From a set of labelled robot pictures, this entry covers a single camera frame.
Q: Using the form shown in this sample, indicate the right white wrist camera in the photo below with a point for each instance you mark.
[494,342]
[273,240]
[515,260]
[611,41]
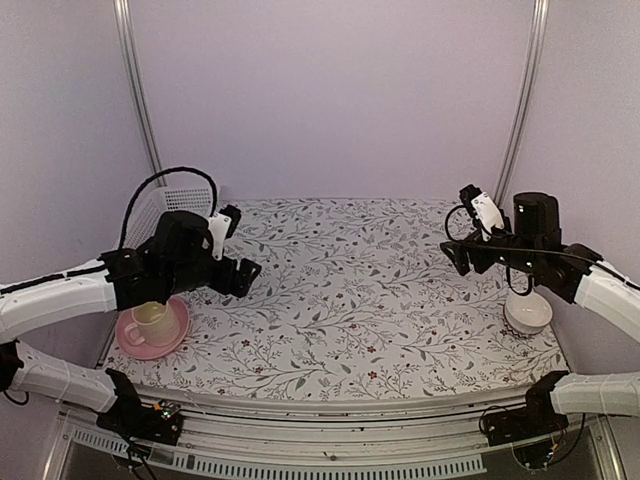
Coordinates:
[485,214]

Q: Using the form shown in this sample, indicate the aluminium frame post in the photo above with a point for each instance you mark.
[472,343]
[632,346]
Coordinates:
[533,57]
[125,30]

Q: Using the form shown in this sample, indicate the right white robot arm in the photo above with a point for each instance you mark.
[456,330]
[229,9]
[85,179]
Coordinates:
[614,297]

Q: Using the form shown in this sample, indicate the white ceramic bowl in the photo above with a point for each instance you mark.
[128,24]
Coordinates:
[527,315]

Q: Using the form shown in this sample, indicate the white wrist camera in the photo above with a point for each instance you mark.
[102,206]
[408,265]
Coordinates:
[222,225]
[485,214]

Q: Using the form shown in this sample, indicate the cream ribbed mug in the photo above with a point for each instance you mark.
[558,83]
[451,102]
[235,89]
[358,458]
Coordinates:
[153,324]

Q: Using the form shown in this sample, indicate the white plastic mesh basket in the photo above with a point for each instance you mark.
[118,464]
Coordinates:
[150,219]

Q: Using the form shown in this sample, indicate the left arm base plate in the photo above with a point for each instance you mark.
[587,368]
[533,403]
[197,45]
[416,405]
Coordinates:
[132,420]

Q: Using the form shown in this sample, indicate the aluminium front rail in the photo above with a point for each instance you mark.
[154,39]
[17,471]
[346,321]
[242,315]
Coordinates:
[428,438]

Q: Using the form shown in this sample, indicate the left aluminium frame post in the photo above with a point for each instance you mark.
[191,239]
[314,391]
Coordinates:
[125,30]

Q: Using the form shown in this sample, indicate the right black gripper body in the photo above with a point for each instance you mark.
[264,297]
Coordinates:
[517,258]

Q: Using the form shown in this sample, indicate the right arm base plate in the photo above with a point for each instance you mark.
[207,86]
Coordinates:
[503,426]

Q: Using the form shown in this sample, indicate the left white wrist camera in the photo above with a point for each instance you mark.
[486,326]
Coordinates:
[222,225]

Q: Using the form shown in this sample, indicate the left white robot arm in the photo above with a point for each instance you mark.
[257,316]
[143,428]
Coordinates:
[41,302]

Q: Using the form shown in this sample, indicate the right aluminium frame post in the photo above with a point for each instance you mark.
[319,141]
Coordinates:
[533,57]

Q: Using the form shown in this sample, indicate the pink saucer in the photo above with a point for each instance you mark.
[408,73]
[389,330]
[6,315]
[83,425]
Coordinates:
[146,352]

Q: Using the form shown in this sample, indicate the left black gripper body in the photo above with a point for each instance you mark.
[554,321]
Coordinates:
[188,275]

